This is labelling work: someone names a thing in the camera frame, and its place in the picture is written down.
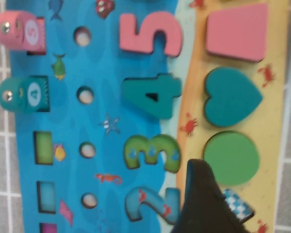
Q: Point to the colourful wooden puzzle board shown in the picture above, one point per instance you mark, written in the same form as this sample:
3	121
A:
106	85

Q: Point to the green circle piece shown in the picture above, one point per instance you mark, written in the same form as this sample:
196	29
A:
235	157

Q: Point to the teal number four piece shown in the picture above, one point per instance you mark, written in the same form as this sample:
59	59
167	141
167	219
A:
138	97

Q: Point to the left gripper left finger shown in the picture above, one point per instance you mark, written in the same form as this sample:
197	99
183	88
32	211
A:
201	206

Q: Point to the pink fish number five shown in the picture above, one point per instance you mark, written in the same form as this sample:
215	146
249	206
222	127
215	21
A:
17	31

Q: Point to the teal fish number four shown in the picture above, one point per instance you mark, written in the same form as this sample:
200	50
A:
21	95

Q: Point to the teal heart piece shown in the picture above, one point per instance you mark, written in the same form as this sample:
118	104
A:
228	99

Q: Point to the pink trapezoid piece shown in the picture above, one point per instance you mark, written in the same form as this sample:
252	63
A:
235	34

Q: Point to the pink number five piece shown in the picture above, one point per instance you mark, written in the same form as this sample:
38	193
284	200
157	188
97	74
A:
169	31

